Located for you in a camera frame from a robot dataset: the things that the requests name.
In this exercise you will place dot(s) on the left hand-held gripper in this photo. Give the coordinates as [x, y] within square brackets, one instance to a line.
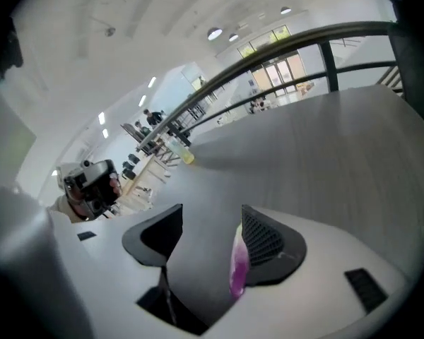
[88, 185]

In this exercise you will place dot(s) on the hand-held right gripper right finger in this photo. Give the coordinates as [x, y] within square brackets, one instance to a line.
[321, 295]

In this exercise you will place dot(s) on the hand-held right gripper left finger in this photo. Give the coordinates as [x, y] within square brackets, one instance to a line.
[120, 277]

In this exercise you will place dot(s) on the purple green toy eggplant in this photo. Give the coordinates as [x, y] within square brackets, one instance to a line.
[238, 270]

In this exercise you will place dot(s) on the person's left forearm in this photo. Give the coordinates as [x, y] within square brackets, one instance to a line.
[60, 208]

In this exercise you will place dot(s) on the dark grey table top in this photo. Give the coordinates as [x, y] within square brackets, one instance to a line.
[304, 154]

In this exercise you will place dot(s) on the person's left hand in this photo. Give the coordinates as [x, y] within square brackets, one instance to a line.
[115, 189]

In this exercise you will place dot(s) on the black office chair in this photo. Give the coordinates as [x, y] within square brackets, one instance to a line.
[129, 171]
[134, 158]

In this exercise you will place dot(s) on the light wooden desk white legs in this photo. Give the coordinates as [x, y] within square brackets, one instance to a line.
[141, 178]

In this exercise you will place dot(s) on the ceiling tube light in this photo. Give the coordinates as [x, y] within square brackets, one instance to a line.
[152, 82]
[105, 133]
[101, 118]
[142, 101]

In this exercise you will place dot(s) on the clear plastic bottle yellow liquid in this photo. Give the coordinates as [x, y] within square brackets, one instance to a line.
[184, 153]

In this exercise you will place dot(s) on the round ceiling fixture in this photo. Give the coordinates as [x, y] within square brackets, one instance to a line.
[109, 31]

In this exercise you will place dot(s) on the large black pendant lamp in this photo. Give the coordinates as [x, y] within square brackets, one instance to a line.
[215, 34]

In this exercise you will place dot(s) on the small black pendant lamp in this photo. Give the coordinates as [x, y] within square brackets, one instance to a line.
[233, 37]
[285, 11]

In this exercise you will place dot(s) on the glass entrance door with windows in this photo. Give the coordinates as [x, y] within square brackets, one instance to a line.
[279, 72]

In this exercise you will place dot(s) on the black metal balcony railing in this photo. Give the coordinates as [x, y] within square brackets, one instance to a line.
[328, 65]

